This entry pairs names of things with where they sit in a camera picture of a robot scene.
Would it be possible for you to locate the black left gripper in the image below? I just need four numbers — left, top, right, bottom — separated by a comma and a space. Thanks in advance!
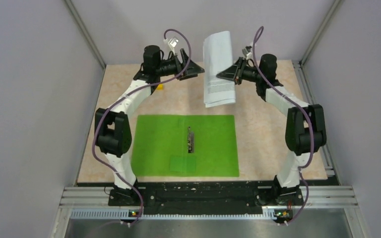
155, 48, 203, 80

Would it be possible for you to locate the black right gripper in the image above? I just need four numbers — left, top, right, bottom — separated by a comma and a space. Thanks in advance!
216, 58, 262, 86

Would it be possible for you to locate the printed paper sheet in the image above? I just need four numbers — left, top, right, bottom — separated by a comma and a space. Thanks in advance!
203, 31, 236, 108

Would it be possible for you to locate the metal folder clip mechanism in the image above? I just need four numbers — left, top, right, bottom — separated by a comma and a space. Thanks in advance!
187, 126, 194, 154

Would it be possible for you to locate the green plastic folder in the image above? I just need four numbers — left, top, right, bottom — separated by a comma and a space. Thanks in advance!
131, 115, 240, 177

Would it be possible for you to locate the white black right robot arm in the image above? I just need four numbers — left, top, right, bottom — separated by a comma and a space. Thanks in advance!
216, 54, 327, 204

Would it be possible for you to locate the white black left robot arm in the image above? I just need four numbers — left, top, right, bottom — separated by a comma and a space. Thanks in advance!
92, 45, 204, 205

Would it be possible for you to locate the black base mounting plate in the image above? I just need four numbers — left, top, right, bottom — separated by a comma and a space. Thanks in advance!
108, 181, 304, 215

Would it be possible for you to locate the aluminium side rail right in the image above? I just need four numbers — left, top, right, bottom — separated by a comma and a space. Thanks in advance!
292, 60, 336, 178

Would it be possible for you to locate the aluminium frame post right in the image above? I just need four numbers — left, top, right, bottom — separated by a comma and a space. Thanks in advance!
299, 0, 344, 67

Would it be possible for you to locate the aluminium frame post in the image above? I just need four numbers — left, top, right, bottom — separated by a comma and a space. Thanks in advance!
299, 0, 344, 67
63, 0, 107, 70

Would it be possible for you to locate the aluminium frame post left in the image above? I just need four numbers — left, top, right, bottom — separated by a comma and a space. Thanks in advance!
63, 0, 107, 70

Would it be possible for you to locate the aluminium front rail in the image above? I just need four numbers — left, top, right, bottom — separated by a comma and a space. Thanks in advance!
59, 186, 358, 220

